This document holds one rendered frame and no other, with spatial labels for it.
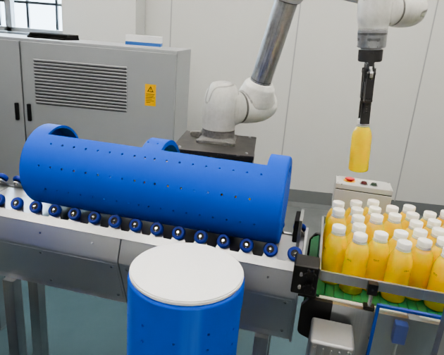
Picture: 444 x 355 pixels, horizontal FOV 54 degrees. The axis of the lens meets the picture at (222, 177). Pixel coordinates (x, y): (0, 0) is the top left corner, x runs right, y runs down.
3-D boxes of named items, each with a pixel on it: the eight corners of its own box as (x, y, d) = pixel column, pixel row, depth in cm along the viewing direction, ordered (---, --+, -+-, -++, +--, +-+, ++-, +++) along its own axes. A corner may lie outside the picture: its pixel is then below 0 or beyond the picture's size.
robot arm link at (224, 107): (194, 125, 207) (197, 79, 200) (225, 123, 217) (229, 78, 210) (213, 133, 195) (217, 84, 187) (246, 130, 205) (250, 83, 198)
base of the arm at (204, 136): (194, 133, 217) (194, 122, 215) (238, 137, 215) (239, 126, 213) (187, 141, 200) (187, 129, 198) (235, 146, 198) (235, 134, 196)
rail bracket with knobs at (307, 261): (292, 280, 131) (297, 249, 127) (316, 284, 129) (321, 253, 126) (289, 298, 121) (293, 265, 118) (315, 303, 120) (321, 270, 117)
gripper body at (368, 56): (356, 48, 143) (354, 77, 146) (360, 49, 135) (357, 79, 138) (380, 48, 142) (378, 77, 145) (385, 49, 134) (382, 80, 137)
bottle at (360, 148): (367, 174, 148) (373, 126, 142) (347, 172, 150) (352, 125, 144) (368, 167, 153) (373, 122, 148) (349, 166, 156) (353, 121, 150)
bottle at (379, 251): (359, 279, 134) (368, 230, 129) (382, 284, 132) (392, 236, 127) (357, 289, 128) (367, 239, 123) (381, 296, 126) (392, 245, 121)
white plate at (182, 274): (206, 318, 88) (206, 322, 89) (262, 262, 112) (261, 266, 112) (103, 275, 100) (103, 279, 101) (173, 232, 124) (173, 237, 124)
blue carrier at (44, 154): (68, 187, 175) (65, 117, 167) (285, 224, 157) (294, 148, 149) (20, 213, 149) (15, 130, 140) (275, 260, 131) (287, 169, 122)
